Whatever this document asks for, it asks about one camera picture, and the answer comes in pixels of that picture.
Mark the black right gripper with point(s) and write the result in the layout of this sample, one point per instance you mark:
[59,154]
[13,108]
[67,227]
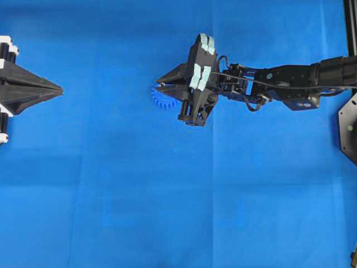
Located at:
[198,74]

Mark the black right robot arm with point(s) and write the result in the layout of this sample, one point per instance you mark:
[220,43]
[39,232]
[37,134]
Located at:
[299,87]

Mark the blue cloth mat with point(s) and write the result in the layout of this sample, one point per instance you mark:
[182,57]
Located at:
[102,177]

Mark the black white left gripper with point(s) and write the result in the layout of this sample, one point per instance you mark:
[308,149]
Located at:
[16,98]

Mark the small blue plastic gear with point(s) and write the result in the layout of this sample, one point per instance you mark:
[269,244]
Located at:
[161,100]

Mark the black aluminium frame post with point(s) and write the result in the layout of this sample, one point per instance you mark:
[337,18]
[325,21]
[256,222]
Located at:
[350,23]

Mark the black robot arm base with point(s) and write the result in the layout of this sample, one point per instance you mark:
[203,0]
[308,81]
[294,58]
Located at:
[347,128]

